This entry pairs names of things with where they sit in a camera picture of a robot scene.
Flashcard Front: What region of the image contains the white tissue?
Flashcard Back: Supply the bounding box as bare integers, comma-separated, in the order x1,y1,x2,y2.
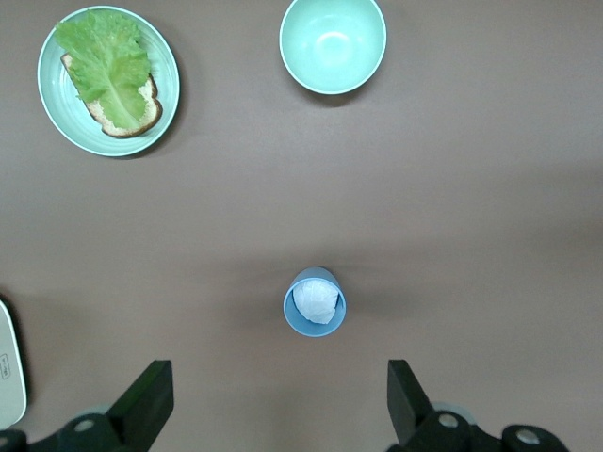
292,279,341,326

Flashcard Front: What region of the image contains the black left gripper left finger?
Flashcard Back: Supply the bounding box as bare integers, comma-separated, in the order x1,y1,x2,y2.
0,360,175,452

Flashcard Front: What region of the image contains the green lettuce leaf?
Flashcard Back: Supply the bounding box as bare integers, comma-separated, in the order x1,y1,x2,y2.
54,9,155,129

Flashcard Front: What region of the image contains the mint green bowl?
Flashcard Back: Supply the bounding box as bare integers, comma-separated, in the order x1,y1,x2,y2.
279,0,388,96

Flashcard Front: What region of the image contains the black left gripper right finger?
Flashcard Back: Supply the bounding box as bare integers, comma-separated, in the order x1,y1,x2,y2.
386,360,571,452

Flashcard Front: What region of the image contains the toasted bread slice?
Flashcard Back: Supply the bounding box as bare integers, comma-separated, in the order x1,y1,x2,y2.
59,52,165,139

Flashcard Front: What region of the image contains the blue plastic cup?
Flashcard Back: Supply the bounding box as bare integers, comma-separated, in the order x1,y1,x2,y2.
283,266,349,338

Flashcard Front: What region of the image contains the mint green plate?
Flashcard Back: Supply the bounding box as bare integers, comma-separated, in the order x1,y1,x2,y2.
37,5,181,158

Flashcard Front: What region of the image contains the cream plate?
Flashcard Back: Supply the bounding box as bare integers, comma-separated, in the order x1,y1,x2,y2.
0,295,29,430

